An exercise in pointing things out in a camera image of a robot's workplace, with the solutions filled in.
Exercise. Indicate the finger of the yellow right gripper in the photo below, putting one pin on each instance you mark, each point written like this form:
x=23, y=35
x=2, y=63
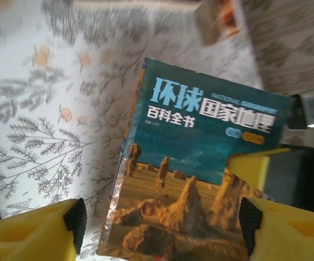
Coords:
x=249, y=168

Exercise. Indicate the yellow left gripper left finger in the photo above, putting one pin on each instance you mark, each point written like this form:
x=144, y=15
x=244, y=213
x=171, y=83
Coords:
x=29, y=236

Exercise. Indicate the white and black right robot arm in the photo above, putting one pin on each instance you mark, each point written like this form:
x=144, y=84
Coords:
x=295, y=138

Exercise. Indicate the teal desert cover geography book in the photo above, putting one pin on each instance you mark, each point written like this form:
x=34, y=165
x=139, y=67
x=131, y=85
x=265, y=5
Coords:
x=189, y=163

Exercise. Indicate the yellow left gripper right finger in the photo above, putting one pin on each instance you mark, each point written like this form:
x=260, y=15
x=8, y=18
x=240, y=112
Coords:
x=292, y=236

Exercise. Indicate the orange cover paperback book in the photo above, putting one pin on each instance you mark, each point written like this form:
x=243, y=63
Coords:
x=225, y=19

